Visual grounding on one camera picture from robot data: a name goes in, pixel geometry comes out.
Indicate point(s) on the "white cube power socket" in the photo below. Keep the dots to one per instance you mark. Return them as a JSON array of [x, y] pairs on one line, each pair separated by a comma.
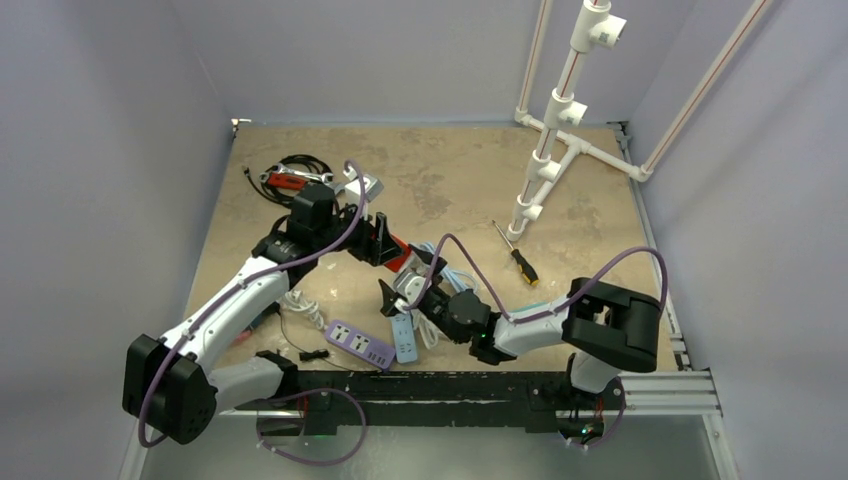
[[410, 283]]

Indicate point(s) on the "light blue power strip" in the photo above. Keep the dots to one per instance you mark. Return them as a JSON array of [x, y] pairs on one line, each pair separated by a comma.
[[405, 346]]

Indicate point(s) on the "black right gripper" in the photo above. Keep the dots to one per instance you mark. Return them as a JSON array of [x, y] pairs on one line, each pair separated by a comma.
[[436, 305]]

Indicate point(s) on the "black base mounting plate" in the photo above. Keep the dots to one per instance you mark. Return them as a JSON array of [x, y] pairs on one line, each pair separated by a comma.
[[536, 402]]

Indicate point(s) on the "yellow black screwdriver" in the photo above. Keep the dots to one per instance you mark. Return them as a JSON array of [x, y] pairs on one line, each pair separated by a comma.
[[526, 270]]

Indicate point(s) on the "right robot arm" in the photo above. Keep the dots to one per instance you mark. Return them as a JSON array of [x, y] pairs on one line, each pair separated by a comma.
[[613, 329]]

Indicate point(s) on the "aluminium frame rail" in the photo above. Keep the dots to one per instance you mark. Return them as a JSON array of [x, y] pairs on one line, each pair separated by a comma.
[[663, 394]]

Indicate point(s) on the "red handled adjustable wrench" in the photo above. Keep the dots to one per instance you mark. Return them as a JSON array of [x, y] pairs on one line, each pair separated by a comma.
[[283, 177]]

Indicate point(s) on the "red cube socket adapter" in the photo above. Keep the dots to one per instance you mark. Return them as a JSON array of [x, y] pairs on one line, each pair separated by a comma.
[[396, 264]]

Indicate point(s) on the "purple power strip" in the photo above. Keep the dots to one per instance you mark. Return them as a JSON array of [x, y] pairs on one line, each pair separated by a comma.
[[361, 345]]

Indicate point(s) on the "white PVC pipe frame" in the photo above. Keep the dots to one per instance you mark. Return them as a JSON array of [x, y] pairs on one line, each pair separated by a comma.
[[556, 148]]

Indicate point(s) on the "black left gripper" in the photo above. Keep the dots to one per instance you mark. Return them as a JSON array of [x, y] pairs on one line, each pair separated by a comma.
[[375, 243]]

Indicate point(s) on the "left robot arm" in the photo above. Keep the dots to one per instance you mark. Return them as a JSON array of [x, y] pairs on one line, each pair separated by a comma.
[[171, 382]]

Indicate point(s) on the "teal power strip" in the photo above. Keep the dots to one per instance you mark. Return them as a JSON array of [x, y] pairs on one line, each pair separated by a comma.
[[534, 312]]

